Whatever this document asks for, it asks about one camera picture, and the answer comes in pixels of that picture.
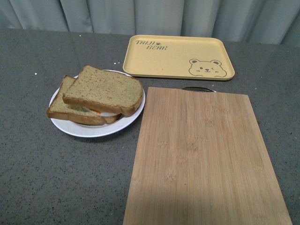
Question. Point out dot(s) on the grey curtain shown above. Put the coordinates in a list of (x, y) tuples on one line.
[(257, 21)]

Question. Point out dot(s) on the yellow bear tray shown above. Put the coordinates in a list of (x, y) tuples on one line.
[(202, 58)]

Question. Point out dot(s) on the bread slice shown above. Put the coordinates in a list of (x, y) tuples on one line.
[(59, 110), (105, 91)]

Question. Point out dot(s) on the fried egg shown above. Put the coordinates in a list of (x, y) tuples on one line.
[(102, 114)]

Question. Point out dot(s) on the wooden cutting board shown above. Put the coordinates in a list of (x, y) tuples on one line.
[(201, 160)]

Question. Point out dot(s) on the white round plate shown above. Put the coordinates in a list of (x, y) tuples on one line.
[(89, 131)]

